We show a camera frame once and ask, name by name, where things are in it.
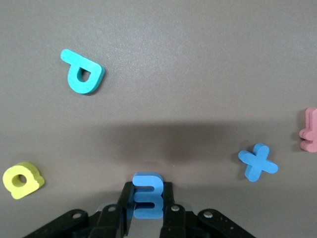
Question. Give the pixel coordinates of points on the yellow letter d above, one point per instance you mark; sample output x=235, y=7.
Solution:
x=10, y=183

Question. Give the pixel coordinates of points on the teal letter P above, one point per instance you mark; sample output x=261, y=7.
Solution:
x=74, y=84

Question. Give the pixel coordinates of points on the brown table cover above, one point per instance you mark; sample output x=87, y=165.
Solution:
x=173, y=49

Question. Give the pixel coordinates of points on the pink letter f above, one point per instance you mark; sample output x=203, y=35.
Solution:
x=310, y=138

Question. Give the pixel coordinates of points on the blue letter x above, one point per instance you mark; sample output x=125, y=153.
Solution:
x=257, y=162

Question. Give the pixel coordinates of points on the blue letter E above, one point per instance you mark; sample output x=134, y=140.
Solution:
x=146, y=183

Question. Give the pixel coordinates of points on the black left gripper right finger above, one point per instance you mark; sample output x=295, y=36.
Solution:
x=178, y=223

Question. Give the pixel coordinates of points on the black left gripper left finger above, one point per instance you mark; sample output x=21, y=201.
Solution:
x=109, y=220

